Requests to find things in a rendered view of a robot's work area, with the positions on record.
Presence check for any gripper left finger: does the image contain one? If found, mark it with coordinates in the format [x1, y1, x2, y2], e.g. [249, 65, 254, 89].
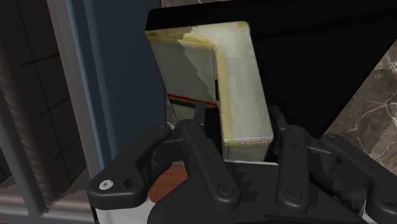
[87, 102, 241, 213]

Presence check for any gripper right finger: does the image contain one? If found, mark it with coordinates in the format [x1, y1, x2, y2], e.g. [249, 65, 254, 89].
[268, 105, 397, 224]

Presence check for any pale box with rainbow stripe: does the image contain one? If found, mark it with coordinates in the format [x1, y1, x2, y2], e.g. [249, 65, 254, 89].
[145, 20, 275, 163]

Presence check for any dark blue door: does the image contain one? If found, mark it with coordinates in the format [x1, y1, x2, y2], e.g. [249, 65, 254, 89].
[46, 0, 169, 176]

